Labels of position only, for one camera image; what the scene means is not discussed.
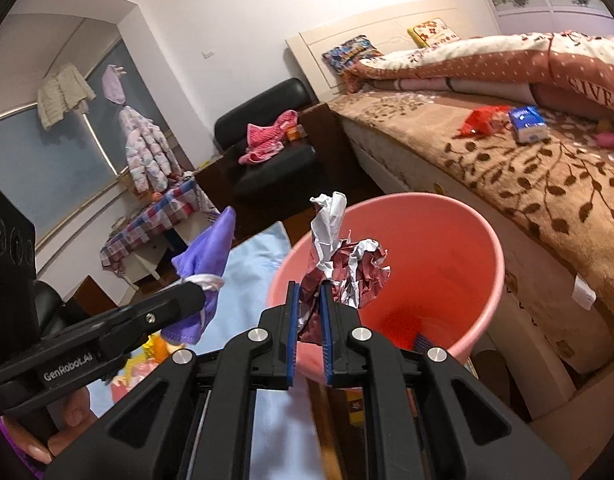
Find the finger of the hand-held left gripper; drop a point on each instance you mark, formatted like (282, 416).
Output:
(157, 310)

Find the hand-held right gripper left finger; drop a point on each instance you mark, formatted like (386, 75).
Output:
(293, 335)

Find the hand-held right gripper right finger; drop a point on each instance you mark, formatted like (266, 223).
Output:
(328, 340)

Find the purple plastic wrapper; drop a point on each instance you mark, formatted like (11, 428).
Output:
(207, 255)

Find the red silver foil wrapper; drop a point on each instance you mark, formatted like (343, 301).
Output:
(332, 260)

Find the pink plastic bucket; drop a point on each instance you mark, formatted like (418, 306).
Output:
(422, 260)

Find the person's left hand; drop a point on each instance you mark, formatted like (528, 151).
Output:
(74, 412)

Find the white table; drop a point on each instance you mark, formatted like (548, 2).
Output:
(137, 262)

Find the black leather sofa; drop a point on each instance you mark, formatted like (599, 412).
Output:
(49, 305)

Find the light blue cloth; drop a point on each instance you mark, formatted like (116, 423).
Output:
(252, 270)

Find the checkered tablecloth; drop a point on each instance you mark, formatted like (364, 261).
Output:
(152, 220)

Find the window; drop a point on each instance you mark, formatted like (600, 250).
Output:
(37, 170)

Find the dark wooden side cabinet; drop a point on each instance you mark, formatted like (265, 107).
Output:
(327, 130)
(214, 180)

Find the white floral puffer jacket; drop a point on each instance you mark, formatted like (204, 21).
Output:
(144, 150)

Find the beige puffer jacket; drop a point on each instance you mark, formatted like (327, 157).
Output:
(62, 92)

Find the white framed bed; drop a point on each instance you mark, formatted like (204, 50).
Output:
(387, 160)

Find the lilac hooded garment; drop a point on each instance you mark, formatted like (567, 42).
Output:
(113, 85)

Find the pink clothing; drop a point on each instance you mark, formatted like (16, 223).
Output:
(262, 137)

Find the small orange box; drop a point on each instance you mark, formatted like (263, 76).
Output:
(296, 134)

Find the black leather armchair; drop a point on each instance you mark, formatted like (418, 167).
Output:
(267, 105)

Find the cardboard box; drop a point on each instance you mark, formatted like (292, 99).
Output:
(577, 410)

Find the red snack packet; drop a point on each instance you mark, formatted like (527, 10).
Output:
(482, 120)

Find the brown leaf-print blanket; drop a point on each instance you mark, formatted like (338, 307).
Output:
(537, 170)

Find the colourful cartoon pillow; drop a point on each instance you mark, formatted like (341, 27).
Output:
(349, 52)

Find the blue tissue pack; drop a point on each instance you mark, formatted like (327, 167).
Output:
(529, 125)

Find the pink dotted quilt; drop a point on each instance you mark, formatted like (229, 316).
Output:
(487, 67)

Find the yellow floral pillow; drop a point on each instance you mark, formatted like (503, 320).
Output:
(434, 30)

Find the small pink object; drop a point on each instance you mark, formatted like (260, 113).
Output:
(612, 139)

